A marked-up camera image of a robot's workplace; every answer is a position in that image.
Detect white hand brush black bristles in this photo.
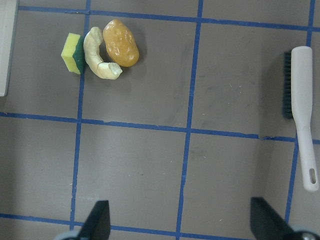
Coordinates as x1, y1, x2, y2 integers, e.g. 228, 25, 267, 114
282, 46, 320, 192

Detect cream curved banana piece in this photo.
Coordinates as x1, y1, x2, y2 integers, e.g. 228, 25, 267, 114
83, 27, 123, 80

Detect yellow green sponge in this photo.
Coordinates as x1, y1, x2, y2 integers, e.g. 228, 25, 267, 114
60, 33, 85, 75

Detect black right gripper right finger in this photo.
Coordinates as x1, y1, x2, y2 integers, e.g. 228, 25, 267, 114
250, 197, 294, 240

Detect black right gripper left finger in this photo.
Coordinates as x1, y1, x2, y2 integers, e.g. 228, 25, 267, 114
77, 200, 111, 240

